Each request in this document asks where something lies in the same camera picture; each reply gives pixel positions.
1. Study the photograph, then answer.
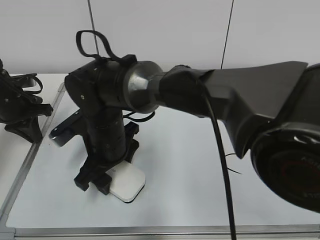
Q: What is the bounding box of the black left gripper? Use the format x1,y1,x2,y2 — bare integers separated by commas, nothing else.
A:
0,62,53,143

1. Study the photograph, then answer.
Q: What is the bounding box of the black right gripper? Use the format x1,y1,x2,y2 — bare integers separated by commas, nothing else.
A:
74,121,140,195

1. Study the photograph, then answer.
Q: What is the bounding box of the white board eraser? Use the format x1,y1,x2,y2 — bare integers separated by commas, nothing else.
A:
106,161,146,203

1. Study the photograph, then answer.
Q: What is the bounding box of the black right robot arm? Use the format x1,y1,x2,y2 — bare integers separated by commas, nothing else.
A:
64,57,320,213

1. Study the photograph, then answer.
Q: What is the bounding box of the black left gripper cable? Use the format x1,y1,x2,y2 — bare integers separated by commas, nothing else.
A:
9,73,44,95

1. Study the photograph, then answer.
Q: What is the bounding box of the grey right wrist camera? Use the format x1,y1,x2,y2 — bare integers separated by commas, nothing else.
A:
49,109,84,147

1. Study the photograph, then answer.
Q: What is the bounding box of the white board with metal frame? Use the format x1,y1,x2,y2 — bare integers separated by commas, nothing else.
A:
0,84,320,240

